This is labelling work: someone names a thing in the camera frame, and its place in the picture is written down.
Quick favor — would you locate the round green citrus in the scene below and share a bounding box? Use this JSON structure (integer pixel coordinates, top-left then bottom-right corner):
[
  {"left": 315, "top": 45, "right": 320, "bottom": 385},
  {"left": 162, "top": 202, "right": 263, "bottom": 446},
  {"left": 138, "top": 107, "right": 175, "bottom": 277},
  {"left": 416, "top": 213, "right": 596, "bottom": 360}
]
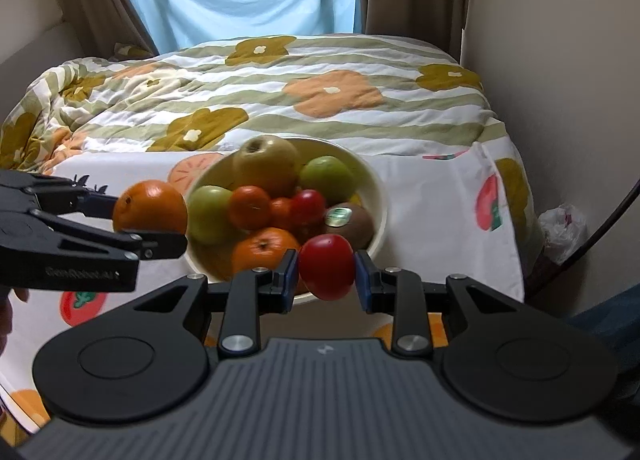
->
[{"left": 299, "top": 156, "right": 355, "bottom": 206}]

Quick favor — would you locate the large orange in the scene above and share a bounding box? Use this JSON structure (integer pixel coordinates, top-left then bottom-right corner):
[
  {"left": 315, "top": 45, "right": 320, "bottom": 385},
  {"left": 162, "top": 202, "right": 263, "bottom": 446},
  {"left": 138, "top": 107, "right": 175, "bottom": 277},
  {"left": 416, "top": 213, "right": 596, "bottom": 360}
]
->
[
  {"left": 231, "top": 227, "right": 301, "bottom": 278},
  {"left": 112, "top": 180, "right": 188, "bottom": 236}
]

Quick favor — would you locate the white persimmon print cloth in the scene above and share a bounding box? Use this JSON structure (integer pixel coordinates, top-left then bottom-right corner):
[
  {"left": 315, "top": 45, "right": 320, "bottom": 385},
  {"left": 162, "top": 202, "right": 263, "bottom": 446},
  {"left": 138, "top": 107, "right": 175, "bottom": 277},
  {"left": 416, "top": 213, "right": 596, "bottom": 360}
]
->
[{"left": 0, "top": 150, "right": 526, "bottom": 436}]

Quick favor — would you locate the floral striped quilt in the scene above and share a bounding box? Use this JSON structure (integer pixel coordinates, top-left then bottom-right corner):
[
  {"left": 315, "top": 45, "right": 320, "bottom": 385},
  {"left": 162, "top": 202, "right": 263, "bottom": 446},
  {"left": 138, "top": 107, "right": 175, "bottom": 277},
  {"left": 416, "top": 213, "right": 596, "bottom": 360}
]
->
[{"left": 0, "top": 33, "right": 546, "bottom": 266}]

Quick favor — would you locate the cream bowl with yellow print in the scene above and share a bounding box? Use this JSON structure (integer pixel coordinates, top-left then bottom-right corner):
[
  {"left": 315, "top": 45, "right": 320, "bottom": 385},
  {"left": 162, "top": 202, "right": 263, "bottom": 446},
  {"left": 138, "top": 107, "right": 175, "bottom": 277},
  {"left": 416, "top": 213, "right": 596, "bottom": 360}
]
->
[{"left": 186, "top": 137, "right": 388, "bottom": 301}]

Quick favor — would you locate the pale green apple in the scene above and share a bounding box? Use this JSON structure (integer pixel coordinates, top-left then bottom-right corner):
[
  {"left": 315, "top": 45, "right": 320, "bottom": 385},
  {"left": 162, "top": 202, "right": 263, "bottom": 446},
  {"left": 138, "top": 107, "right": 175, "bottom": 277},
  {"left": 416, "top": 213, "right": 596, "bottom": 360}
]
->
[{"left": 187, "top": 185, "right": 236, "bottom": 245}]

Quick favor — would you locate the small tangerine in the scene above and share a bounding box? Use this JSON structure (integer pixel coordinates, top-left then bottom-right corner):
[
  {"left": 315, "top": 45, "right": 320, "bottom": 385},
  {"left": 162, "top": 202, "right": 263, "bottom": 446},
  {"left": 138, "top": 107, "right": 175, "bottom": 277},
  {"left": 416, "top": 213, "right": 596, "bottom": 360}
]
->
[
  {"left": 270, "top": 197, "right": 295, "bottom": 231},
  {"left": 229, "top": 185, "right": 272, "bottom": 230}
]

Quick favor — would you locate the yellow apple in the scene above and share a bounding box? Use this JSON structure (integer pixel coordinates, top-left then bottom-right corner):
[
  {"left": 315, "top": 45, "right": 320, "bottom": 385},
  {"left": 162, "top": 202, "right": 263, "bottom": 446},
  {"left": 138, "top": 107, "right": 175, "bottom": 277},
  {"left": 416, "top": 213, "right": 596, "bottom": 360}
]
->
[{"left": 232, "top": 135, "right": 301, "bottom": 198}]

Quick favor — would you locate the thin curved cable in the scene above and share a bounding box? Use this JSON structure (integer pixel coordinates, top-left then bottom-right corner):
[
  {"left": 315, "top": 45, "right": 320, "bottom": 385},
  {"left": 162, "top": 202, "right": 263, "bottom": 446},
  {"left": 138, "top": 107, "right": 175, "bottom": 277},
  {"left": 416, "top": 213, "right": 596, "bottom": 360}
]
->
[{"left": 525, "top": 180, "right": 640, "bottom": 291}]

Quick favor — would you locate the brown kiwi with green sticker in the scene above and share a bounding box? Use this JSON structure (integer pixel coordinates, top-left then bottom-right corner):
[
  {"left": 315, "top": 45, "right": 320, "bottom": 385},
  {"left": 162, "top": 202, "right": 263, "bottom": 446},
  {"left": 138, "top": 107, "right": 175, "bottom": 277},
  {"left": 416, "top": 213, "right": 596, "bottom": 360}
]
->
[{"left": 322, "top": 203, "right": 376, "bottom": 251}]

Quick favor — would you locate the red tomato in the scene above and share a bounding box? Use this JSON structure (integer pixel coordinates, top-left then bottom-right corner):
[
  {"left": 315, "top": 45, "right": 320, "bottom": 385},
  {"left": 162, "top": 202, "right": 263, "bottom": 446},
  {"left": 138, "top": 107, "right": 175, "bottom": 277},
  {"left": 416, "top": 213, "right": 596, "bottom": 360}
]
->
[
  {"left": 298, "top": 234, "right": 356, "bottom": 301},
  {"left": 291, "top": 189, "right": 327, "bottom": 226}
]

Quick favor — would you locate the blue denim cloth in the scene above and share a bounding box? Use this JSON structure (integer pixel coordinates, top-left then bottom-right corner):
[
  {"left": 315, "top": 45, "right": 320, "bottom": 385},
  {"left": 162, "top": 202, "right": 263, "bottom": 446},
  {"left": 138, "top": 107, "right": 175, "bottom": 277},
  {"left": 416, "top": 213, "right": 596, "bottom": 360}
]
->
[{"left": 570, "top": 283, "right": 640, "bottom": 341}]

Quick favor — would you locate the person's left hand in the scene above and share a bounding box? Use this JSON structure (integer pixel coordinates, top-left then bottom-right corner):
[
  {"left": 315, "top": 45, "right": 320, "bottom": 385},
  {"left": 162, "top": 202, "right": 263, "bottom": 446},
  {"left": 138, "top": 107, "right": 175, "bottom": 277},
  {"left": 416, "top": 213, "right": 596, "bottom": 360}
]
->
[{"left": 0, "top": 285, "right": 30, "bottom": 356}]

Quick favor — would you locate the white plastic bag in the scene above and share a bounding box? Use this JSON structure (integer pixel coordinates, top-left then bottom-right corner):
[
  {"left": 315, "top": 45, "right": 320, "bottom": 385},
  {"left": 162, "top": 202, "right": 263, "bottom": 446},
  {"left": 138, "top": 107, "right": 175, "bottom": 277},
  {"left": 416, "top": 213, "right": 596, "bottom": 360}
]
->
[{"left": 537, "top": 203, "right": 590, "bottom": 266}]

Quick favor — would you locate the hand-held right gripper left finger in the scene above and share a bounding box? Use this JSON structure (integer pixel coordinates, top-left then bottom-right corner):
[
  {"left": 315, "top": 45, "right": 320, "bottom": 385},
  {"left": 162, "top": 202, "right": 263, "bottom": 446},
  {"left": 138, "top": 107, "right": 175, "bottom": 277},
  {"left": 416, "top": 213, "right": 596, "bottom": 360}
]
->
[{"left": 132, "top": 249, "right": 301, "bottom": 358}]

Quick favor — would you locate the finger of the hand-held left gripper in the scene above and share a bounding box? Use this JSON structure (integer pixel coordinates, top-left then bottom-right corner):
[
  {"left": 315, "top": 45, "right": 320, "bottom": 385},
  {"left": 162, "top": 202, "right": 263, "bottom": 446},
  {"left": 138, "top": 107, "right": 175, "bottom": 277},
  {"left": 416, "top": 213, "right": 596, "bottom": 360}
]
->
[
  {"left": 30, "top": 176, "right": 122, "bottom": 219},
  {"left": 30, "top": 209, "right": 189, "bottom": 262}
]

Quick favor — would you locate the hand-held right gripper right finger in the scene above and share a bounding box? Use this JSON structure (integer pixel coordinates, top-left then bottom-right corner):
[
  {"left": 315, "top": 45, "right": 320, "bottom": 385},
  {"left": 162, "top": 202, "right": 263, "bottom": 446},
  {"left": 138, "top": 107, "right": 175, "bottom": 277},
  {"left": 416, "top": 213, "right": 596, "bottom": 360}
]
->
[{"left": 352, "top": 250, "right": 526, "bottom": 358}]

